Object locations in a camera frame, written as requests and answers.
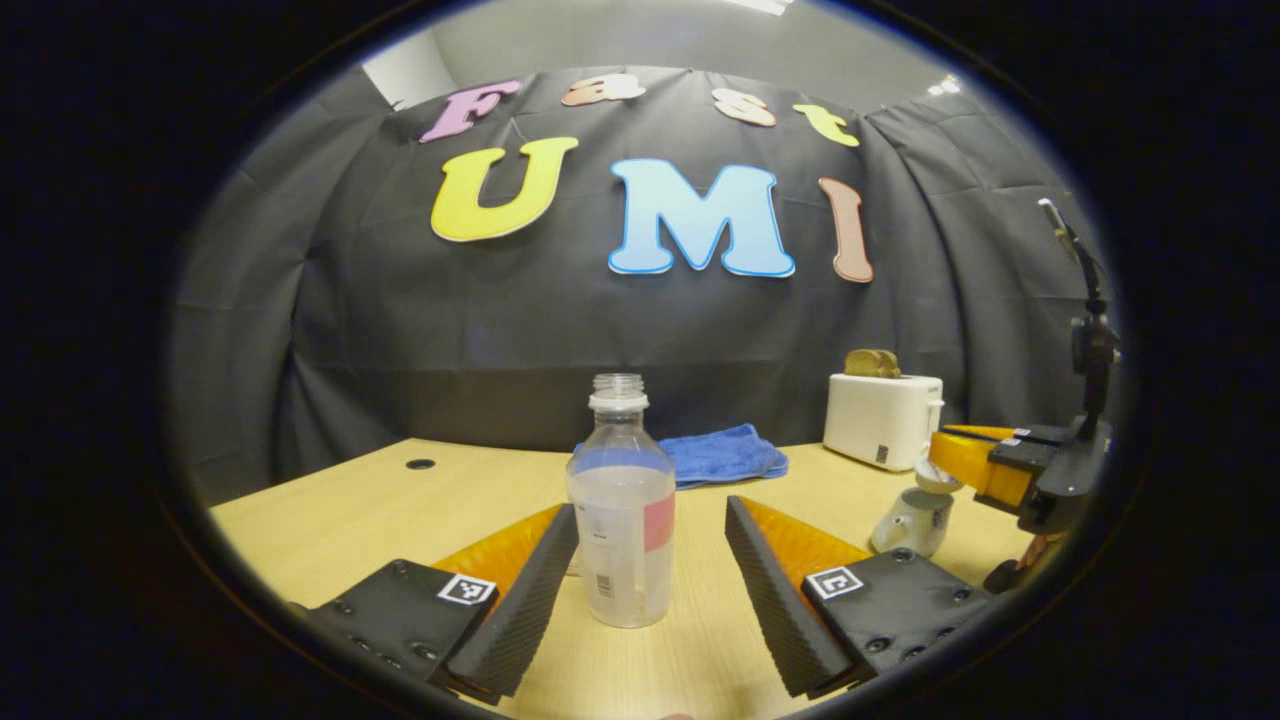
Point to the white teacup lid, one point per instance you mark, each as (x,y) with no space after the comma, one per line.
(935,482)

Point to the white toaster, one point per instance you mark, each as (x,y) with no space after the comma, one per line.
(875,420)

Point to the folded blue towel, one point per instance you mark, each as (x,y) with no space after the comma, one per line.
(730,455)

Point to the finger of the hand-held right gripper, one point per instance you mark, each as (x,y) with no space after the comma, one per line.
(1005,465)
(1000,432)

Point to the white blue flowered teacup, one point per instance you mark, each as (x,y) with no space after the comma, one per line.
(910,525)

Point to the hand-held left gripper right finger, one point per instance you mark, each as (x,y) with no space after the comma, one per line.
(770,600)

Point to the ceiling light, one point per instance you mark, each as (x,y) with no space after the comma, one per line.
(945,88)
(765,4)

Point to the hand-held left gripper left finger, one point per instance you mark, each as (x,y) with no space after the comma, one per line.
(530,600)

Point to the clear plastic water bottle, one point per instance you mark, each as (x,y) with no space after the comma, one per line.
(620,540)

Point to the brown bread slice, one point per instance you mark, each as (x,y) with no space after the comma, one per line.
(893,366)
(862,364)

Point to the black backdrop cloth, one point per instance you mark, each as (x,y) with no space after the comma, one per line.
(400,320)

